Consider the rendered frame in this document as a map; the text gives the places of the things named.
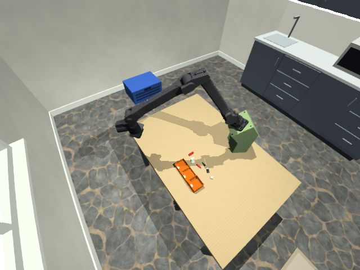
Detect orange bin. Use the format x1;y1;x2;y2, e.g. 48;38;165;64
174;159;204;193

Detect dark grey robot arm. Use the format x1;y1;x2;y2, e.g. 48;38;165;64
115;68;249;134

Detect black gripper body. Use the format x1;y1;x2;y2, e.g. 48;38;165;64
130;123;144;139

